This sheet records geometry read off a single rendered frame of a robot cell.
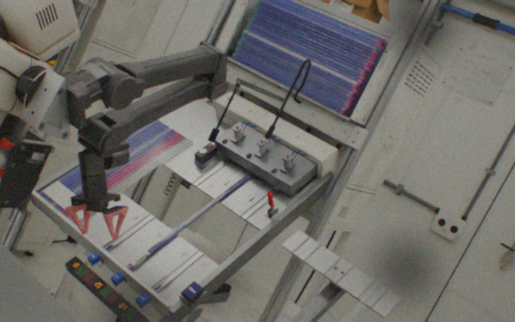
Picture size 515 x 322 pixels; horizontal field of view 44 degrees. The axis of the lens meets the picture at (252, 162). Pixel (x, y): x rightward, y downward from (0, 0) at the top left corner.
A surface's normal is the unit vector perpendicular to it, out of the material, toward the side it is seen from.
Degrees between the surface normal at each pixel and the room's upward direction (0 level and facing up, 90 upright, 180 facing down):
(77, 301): 90
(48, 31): 90
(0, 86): 90
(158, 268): 43
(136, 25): 90
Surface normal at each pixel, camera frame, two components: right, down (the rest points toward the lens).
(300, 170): -0.03, -0.73
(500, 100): -0.51, -0.12
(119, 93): 0.78, 0.50
